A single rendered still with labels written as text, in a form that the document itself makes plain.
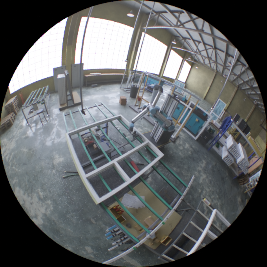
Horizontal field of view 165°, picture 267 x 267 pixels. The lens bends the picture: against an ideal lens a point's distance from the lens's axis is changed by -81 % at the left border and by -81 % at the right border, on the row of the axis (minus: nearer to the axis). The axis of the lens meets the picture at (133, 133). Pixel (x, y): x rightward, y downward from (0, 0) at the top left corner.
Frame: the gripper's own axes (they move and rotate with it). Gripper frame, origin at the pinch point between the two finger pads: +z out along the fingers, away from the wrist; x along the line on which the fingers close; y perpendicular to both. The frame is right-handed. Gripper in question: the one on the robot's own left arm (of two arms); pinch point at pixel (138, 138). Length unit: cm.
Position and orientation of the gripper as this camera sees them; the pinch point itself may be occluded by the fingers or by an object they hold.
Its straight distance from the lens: 193.2
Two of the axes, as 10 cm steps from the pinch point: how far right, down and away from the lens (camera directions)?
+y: -2.1, 7.0, 6.8
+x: -7.4, 3.4, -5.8
